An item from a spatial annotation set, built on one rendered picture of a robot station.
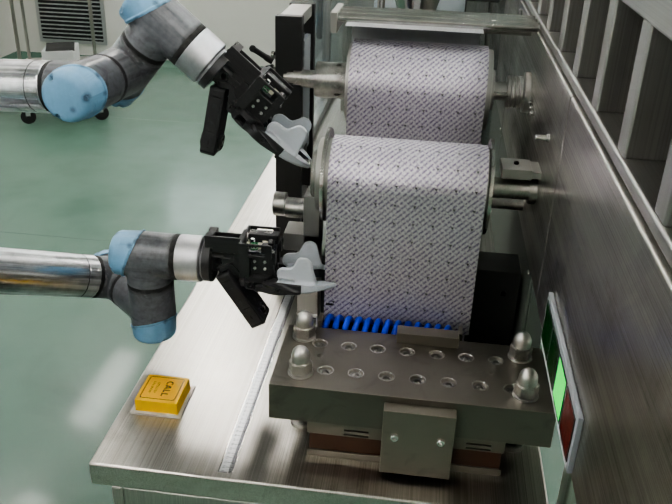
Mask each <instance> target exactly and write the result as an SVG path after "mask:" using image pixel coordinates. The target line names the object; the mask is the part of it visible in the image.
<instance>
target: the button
mask: <svg viewBox="0 0 672 504"><path fill-rule="evenodd" d="M189 391H190V380H189V378H181V377H171V376H162V375H152V374H150V375H149V376H148V377H147V379H146V381H145V382H144V384H143V386H142V388H141V389H140V391H139V393H138V394H137V396H136V398H135V408H136V410H138V411H147V412H156V413H166V414H175V415H178V413H179V411H180V409H181V407H182V405H183V403H184V401H185V399H186V397H187V395H188V393H189Z"/></svg>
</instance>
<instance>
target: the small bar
mask: <svg viewBox="0 0 672 504"><path fill-rule="evenodd" d="M396 343H405V344H416V345H426V346H436V347H447V348H457V349H458V346H459V331H456V330H445V329H435V328H424V327H413V326H403V325H398V328H397V339H396Z"/></svg>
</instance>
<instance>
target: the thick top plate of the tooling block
mask: <svg viewBox="0 0 672 504"><path fill-rule="evenodd" d="M293 332H294V325H289V326H288V329H287V332H286V334H285V337H284V340H283V343H282V346H281V349H280V352H279V355H278V358H277V361H276V363H275V366H274V369H273V372H272V375H271V378H270V381H269V384H268V390H269V417H270V418H280V419H289V420H298V421H307V422H316V423H326V424H335V425H344V426H353V427H363V428H372V429H381V430H382V424H383V411H384V403H385V402H388V403H398V404H408V405H417V406H427V407H436V408H446V409H455V410H457V421H456V428H455V436H454V437H455V438H464V439H473V440H483V441H492V442H501V443H510V444H520V445H529V446H538V447H547V448H550V447H551V443H552V438H553V433H554V428H555V423H556V417H555V411H554V406H553V401H552V396H551V391H550V385H549V380H548V375H547V370H546V365H545V360H544V354H543V349H540V348H533V351H532V361H531V362H530V363H527V364H518V363H515V362H513V361H511V360H510V359H509V358H508V352H509V350H510V346H508V345H498V344H488V343H477V342H467V341H459V346H458V349H457V348H447V347H436V346H426V345H416V344H405V343H396V339H397V335H394V334H383V333H373V332H362V331H352V330H342V329H331V328H321V327H317V328H316V330H315V333H316V338H315V339H314V340H313V341H311V342H307V343H302V342H298V341H296V340H294V339H293ZM298 345H304V346H306V347H307V348H308V350H309V353H310V359H311V361H312V369H313V375H312V376H311V377H310V378H308V379H304V380H297V379H293V378H291V377H290V376H289V375H288V369H289V359H290V358H291V354H292V351H293V349H294V348H295V347H296V346H298ZM527 367H530V368H533V369H534V370H535V371H536V372H537V374H538V384H539V385H540V386H539V391H538V394H539V398H538V400H537V401H536V402H534V403H523V402H520V401H518V400H516V399H515V398H514V397H513V395H512V391H513V389H514V386H515V382H516V381H517V379H518V377H519V373H520V372H521V370H523V369H524V368H527Z"/></svg>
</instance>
